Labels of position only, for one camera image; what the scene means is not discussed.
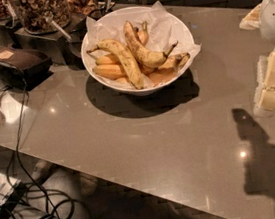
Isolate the dark tray stand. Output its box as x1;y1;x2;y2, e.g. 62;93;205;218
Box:
0;19;81;65

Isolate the glass jar of snacks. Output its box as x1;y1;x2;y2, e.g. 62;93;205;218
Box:
68;0;98;15

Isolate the white ceramic bowl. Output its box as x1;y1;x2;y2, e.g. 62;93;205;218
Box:
81;3;200;96

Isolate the glass jar of nuts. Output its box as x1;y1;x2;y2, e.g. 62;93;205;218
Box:
9;0;71;35

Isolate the white paper bowl liner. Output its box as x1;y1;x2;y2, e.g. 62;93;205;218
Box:
78;0;206;98

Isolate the long spotted banana front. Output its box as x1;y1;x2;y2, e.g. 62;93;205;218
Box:
86;38;144;89

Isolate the brown banana right side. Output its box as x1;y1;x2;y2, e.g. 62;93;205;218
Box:
148;52;190;86

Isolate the black cable over table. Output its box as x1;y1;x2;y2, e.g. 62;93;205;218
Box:
0;66;89;219

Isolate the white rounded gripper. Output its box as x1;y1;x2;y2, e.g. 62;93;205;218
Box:
239;0;275;117

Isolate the dark brown pouch case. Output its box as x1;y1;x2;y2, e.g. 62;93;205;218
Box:
0;45;53;91

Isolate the yellow banana upper left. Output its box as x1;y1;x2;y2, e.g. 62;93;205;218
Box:
96;53;119;65

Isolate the small banana at back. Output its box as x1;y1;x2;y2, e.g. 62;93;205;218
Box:
135;22;149;45

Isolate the yellow banana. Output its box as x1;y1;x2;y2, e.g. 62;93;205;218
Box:
92;64;126;80
96;53;119;65

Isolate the yellow banana lower left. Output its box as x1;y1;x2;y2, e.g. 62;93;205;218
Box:
92;64;126;80

